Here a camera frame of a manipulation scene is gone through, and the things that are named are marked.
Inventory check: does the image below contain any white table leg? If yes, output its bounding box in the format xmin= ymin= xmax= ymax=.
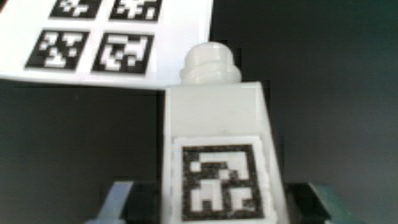
xmin=159 ymin=42 xmax=289 ymax=224

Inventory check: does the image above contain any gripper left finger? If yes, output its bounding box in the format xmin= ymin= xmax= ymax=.
xmin=83 ymin=181 xmax=132 ymax=224

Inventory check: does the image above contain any white fiducial marker sheet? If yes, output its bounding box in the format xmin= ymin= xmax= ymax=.
xmin=0 ymin=0 xmax=212 ymax=89

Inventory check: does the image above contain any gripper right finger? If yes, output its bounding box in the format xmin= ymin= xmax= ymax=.
xmin=308 ymin=183 xmax=365 ymax=224

